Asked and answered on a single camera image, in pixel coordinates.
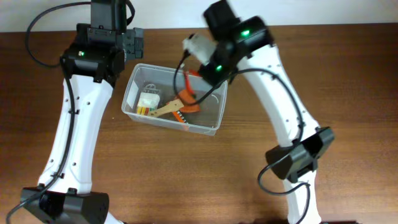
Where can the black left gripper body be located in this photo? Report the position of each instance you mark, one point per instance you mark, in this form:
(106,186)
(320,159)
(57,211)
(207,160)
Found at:
(101,35)

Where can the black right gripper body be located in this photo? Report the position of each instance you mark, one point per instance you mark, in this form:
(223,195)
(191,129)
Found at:
(189,86)

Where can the red handled pliers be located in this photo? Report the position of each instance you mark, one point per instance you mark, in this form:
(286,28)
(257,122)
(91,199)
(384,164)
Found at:
(188,86)

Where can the clear plastic storage box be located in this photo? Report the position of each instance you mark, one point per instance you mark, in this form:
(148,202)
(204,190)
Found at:
(149,83)

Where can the orange scraper with wooden handle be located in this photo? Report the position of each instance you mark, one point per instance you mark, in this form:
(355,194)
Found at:
(181,104)

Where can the orange bit holder strip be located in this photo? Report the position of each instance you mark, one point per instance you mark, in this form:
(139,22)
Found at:
(179,117)

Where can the clear case of coloured bits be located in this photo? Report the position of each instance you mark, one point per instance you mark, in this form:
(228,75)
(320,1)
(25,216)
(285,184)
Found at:
(149,99)

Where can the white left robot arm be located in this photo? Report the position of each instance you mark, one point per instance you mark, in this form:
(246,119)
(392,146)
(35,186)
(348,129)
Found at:
(91,65)

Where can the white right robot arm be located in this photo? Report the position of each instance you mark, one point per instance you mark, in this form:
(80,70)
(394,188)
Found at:
(248,48)

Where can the white wrist camera, right arm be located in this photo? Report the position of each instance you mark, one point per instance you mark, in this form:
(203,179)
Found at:
(200,47)

